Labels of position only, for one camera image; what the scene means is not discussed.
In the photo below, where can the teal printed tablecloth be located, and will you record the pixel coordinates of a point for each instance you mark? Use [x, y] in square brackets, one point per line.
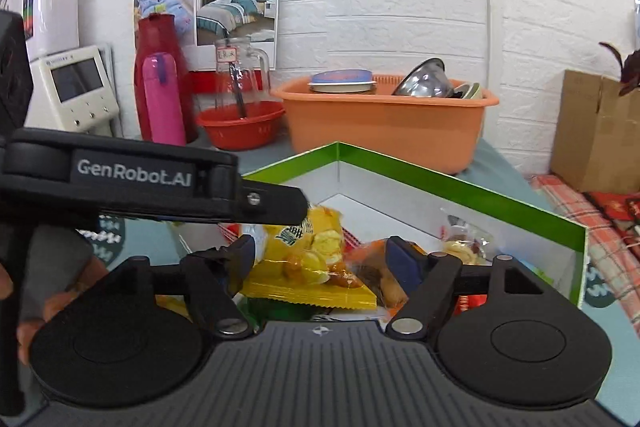
[617, 357]

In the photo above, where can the red patterned cloth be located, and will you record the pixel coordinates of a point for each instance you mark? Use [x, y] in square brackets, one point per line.
[605, 232]

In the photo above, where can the white device with screen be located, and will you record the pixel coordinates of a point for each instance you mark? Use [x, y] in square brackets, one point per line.
[75, 92]

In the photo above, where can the steel bowl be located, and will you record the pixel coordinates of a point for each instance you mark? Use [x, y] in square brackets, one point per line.
[422, 82]

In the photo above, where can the small green snack packet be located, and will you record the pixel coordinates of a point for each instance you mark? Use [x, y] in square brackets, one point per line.
[255, 309]

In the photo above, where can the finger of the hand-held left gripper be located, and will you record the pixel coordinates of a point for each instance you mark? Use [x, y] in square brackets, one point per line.
[280, 207]

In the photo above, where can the dark purple plant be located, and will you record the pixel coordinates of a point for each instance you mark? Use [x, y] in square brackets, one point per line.
[627, 69]

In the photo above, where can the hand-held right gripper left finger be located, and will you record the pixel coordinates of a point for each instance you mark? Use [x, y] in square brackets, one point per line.
[245, 259]

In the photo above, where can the dark stirring spoon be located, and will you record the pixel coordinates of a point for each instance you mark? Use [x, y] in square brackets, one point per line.
[237, 87]

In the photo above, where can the large brown cardboard box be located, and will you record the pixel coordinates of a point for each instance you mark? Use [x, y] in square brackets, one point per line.
[595, 132]

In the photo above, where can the white wall water purifier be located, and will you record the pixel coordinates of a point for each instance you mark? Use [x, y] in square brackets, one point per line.
[52, 7]

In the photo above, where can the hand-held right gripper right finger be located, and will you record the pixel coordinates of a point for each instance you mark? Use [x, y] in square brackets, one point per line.
[400, 263]

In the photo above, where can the large red snack packet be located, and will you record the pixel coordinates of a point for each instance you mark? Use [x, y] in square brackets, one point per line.
[472, 304]

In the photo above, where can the green cardboard box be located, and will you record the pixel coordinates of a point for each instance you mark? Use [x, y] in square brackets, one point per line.
[450, 202]

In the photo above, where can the blue-lidded dish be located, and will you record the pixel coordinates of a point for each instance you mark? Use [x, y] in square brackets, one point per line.
[342, 79]

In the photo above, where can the orange plastic basin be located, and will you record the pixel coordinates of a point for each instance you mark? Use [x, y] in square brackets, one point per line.
[385, 132]

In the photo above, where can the stacked ceramic bowls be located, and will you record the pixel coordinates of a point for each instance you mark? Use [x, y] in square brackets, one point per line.
[470, 91]

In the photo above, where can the person's left hand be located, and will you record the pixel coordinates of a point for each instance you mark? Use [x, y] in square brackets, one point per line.
[57, 307]

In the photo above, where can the red thermos jug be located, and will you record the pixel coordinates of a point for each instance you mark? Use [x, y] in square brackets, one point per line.
[160, 34]

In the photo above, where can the pink thermos bottle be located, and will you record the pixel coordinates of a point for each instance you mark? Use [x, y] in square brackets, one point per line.
[164, 107]

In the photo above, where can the large yellow snack packet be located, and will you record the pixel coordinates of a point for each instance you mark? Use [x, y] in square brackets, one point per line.
[305, 267]

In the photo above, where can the red plastic basin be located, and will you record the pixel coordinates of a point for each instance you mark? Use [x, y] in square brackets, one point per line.
[240, 132]

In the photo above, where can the glass pitcher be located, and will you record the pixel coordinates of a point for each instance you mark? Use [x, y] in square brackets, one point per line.
[245, 72]

